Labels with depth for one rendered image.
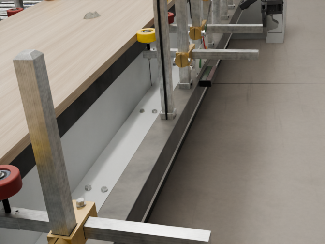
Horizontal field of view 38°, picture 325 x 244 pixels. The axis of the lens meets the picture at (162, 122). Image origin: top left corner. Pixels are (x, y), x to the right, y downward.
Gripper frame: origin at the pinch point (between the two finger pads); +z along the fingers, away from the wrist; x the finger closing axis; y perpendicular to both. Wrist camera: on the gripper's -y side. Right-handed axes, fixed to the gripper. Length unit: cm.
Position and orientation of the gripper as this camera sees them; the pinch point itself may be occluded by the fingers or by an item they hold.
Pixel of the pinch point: (264, 33)
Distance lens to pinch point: 198.3
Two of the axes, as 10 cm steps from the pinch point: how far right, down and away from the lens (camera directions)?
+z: 1.0, 8.9, 4.4
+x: 2.6, -4.5, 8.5
